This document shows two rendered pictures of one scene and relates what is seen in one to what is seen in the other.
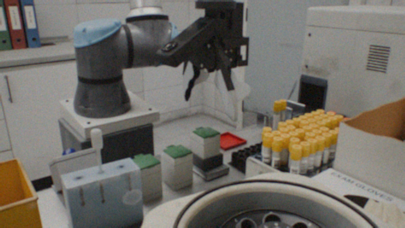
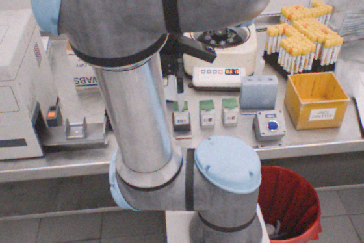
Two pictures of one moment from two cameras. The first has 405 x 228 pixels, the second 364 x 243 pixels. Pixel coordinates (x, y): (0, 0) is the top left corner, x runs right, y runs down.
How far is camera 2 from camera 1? 1.45 m
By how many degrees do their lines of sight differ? 111
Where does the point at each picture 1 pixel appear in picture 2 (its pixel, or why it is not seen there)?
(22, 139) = not seen: outside the picture
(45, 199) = (287, 137)
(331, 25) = (21, 60)
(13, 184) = (303, 113)
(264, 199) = not seen: hidden behind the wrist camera
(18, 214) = (295, 78)
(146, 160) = (229, 102)
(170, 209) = (242, 49)
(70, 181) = (273, 78)
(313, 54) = (26, 95)
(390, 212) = not seen: hidden behind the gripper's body
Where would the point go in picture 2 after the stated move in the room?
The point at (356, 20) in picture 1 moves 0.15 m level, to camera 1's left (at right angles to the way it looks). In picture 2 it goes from (25, 41) to (68, 57)
